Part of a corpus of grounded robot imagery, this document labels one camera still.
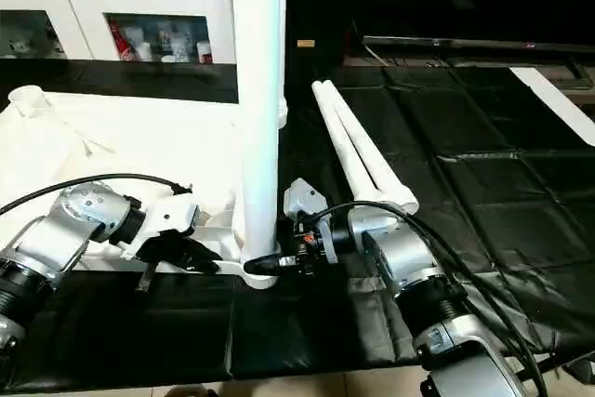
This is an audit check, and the white plastic table top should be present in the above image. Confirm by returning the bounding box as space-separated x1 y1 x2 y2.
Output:
0 86 280 288

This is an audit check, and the black work mat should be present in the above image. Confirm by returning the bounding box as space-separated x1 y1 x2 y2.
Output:
0 58 595 390

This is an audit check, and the red bottle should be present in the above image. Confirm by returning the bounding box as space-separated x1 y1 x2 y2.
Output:
110 23 131 61

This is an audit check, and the white glass-door cabinet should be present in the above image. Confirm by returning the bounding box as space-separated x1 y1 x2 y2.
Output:
0 0 233 65

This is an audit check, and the white flat board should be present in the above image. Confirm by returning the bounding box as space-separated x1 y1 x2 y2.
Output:
509 66 595 147

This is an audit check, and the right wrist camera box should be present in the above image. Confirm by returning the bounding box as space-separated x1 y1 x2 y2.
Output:
283 179 328 223

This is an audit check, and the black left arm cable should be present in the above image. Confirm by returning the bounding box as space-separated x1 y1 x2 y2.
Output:
0 172 192 221

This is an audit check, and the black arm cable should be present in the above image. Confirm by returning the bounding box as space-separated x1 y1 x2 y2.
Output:
0 172 192 221
311 200 559 389

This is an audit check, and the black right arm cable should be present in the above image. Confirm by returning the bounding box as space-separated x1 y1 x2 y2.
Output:
311 200 559 389

